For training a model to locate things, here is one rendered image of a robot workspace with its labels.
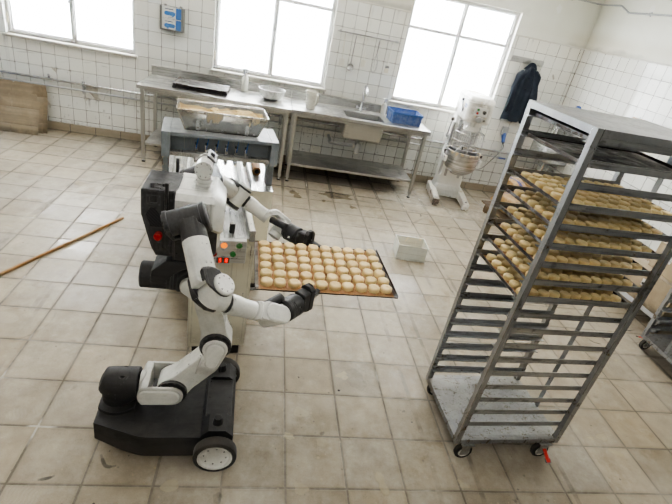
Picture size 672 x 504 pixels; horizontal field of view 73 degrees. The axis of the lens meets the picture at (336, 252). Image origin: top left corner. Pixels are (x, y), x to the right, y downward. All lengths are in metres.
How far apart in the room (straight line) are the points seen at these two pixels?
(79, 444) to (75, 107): 4.89
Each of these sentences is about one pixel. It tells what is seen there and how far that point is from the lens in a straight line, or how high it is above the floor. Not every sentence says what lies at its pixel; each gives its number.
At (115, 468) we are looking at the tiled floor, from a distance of 2.54.
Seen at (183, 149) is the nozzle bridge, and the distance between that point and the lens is 3.14.
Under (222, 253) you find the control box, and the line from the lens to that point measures 2.53.
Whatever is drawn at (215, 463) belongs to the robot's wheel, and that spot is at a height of 0.05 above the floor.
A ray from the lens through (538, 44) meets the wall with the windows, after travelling 6.99.
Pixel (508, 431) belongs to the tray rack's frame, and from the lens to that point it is 2.90.
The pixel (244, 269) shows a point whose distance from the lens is 2.63.
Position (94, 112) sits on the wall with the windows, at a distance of 6.74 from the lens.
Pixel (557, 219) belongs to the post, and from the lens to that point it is 2.02.
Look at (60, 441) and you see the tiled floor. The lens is 2.69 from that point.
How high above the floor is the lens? 2.03
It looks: 28 degrees down
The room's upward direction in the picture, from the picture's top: 12 degrees clockwise
